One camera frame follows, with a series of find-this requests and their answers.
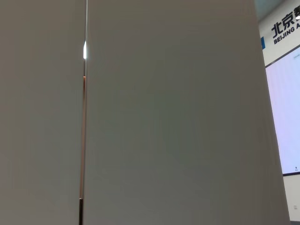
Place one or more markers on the black wall sign lettering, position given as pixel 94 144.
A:
pixel 284 25

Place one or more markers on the small blue wall logo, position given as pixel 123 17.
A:
pixel 262 43

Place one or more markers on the large bright display screen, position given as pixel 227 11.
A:
pixel 286 112

